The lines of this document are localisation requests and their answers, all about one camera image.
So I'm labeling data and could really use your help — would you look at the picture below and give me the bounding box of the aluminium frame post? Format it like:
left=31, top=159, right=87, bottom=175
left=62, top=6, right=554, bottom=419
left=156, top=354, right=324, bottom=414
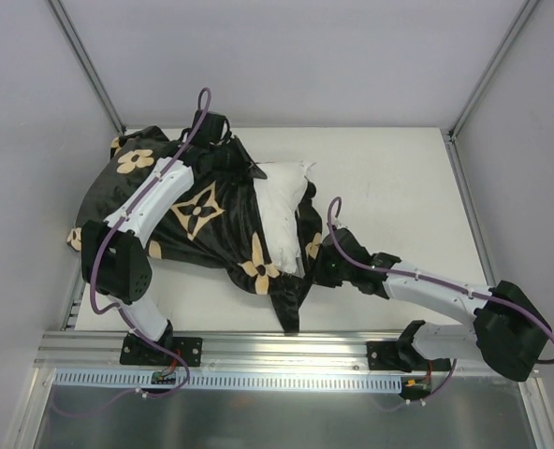
left=45, top=0, right=126, bottom=135
left=447, top=0, right=542, bottom=142

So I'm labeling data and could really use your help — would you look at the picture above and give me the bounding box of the aluminium mounting rail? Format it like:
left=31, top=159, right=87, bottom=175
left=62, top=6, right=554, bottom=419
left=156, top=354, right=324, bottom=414
left=33, top=329, right=538, bottom=375

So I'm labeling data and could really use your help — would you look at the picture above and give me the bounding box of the black floral plush pillowcase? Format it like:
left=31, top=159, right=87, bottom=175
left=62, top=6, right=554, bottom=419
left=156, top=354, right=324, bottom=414
left=67, top=126, right=322, bottom=334

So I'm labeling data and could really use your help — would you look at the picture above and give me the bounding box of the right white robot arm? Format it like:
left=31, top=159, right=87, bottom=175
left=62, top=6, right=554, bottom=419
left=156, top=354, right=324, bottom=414
left=313, top=228, right=551, bottom=382

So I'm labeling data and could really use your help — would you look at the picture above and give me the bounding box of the thin purple wire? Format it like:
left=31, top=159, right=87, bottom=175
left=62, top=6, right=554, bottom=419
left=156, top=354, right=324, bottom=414
left=370, top=369, right=456, bottom=413
left=47, top=364, right=192, bottom=417

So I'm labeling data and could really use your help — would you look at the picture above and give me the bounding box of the left aluminium frame post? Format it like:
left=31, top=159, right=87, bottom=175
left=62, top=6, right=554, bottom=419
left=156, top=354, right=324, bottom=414
left=45, top=0, right=126, bottom=135

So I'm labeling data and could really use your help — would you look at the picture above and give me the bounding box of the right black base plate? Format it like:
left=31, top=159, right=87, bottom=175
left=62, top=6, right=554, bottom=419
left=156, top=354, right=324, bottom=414
left=366, top=341, right=413, bottom=372

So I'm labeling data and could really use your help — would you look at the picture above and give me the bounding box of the right thin purple wire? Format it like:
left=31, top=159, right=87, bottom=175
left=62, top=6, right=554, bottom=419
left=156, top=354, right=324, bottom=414
left=370, top=369, right=456, bottom=413

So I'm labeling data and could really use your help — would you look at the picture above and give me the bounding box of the right aluminium frame post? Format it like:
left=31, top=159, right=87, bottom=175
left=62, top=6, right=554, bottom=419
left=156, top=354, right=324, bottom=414
left=447, top=0, right=542, bottom=142

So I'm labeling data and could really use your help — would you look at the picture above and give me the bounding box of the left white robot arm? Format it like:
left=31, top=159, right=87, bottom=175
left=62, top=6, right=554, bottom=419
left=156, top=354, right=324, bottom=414
left=81, top=108, right=252, bottom=365

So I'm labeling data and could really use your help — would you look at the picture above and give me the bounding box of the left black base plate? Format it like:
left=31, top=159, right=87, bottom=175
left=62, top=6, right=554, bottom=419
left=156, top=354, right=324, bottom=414
left=119, top=334, right=203, bottom=368

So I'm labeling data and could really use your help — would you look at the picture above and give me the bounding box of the slotted cable duct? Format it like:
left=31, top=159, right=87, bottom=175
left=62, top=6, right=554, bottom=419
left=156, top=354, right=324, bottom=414
left=53, top=369, right=402, bottom=394

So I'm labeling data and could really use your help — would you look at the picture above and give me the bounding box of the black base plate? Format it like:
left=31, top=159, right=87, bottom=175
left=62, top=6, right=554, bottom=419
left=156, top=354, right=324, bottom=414
left=366, top=341, right=413, bottom=372
left=119, top=334, right=203, bottom=368

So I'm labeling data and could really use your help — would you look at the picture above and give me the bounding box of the left thin purple wire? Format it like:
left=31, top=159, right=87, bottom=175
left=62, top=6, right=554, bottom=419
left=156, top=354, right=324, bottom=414
left=47, top=364, right=192, bottom=417

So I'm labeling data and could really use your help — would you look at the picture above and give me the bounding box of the white pillow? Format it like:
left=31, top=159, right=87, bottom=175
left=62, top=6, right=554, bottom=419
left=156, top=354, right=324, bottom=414
left=254, top=161, right=313, bottom=277

